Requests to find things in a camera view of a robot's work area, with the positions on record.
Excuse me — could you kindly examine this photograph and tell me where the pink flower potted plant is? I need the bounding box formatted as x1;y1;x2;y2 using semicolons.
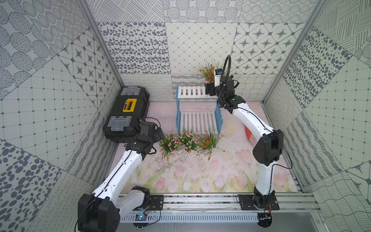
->
159;133;181;161
178;129;199;153

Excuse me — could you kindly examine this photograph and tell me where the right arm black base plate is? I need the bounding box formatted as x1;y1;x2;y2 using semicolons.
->
236;192;280;211

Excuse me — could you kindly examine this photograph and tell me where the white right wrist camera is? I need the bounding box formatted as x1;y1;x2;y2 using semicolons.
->
214;69;223;87

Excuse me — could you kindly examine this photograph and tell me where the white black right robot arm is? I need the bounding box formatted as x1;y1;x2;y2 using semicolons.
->
205;69;284;209

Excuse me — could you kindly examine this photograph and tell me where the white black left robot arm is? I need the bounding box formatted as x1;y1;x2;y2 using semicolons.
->
74;120;164;232

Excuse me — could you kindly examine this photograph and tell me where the blue white two-tier rack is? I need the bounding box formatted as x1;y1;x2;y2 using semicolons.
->
175;86;223;134

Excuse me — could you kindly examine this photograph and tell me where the aluminium mounting rail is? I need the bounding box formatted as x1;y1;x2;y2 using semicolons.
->
162;192;321;213

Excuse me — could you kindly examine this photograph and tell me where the black yellow toolbox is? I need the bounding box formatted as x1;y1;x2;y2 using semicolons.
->
103;86;150;144

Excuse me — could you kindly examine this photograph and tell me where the red flower potted plant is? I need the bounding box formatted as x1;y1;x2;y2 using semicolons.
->
199;61;220;84
196;131;225;160

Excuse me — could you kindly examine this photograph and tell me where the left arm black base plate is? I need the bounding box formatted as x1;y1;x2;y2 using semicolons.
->
134;194;164;211

